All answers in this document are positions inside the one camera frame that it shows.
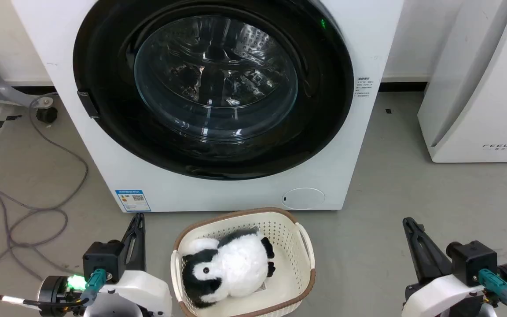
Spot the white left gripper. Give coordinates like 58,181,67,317
84,214,173,317

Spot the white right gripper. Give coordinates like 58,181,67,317
402,217,487,317

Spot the white front-load washing machine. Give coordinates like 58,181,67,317
11,0,404,213

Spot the black round glass washer door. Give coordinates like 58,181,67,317
72,0,354,181

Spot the blue energy label sticker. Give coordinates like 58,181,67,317
115,190,151,213

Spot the black and white penguin plush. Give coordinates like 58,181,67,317
182,227,276,309

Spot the oval white filter cover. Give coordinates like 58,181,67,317
281,188,326,210

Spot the cream perforated laundry basket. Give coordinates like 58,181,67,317
170,207,316,317

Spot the black caster wheel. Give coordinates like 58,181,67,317
36,106,59,125

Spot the white Feelbird appliance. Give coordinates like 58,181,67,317
417,0,507,163

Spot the small printed text sticker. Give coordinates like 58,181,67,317
356,77,374,97

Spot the teal plug left gripper cable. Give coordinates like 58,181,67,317
0,269,107,317

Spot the teal plug gripper cable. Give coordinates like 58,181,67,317
477,269,507,317
0,269,107,317

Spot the grey floor cable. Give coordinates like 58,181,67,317
0,92,89,295

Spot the teal plug right gripper cable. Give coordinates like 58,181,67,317
477,269,507,317

